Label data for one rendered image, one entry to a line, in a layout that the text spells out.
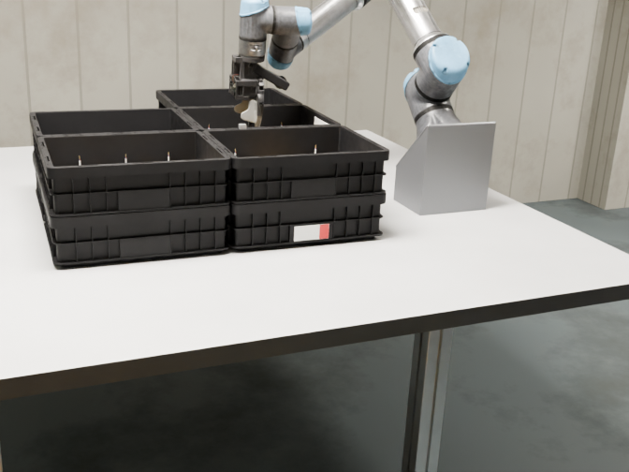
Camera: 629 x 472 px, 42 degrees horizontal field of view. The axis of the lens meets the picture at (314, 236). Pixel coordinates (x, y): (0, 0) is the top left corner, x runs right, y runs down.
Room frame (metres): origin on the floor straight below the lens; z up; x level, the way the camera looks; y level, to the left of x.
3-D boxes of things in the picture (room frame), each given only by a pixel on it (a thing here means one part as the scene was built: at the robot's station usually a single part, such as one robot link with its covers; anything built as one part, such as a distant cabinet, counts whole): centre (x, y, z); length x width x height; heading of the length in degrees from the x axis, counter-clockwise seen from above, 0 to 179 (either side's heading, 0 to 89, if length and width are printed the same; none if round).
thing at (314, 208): (1.99, 0.06, 0.76); 0.40 x 0.30 x 0.12; 112
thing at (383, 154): (1.99, 0.06, 0.92); 0.40 x 0.30 x 0.02; 112
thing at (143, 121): (2.12, 0.55, 0.87); 0.40 x 0.30 x 0.11; 112
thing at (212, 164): (1.84, 0.43, 0.92); 0.40 x 0.30 x 0.02; 112
